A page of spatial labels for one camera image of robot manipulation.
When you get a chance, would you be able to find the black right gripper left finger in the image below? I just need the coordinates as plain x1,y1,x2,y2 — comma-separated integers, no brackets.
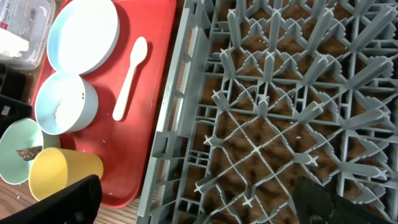
1,174,103,224

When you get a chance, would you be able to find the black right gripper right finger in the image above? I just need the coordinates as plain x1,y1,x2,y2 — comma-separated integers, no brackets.
292,177,389,224

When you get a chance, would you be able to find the yellow plastic cup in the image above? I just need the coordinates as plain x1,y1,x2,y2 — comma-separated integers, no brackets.
29,147,104,201

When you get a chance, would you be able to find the brown food lump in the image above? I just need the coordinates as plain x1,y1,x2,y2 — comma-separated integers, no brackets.
16,146,42,161

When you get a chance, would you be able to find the green bowl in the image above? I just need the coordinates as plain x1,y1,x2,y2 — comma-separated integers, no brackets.
1,118,61,185

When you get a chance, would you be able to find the white rice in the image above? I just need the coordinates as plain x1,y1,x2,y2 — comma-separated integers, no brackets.
55,100,68,126

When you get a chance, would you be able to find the light blue bowl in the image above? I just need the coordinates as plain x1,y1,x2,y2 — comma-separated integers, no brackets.
34,72,98,135

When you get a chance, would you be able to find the black waste tray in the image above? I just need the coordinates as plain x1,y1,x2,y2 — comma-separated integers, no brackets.
1,64,32,136

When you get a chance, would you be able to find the grey dishwasher rack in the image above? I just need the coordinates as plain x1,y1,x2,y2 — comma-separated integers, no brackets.
137,0,397,223

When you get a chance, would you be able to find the red plastic tray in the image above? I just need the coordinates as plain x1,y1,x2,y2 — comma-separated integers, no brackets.
60,0,177,208

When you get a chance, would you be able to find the white plastic spoon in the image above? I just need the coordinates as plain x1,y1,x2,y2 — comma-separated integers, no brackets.
112,37,148,121

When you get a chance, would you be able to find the light blue plate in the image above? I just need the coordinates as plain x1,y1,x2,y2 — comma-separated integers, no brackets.
47,0,120,75

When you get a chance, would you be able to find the clear plastic bin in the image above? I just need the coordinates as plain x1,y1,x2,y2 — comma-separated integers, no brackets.
1,0,56,70

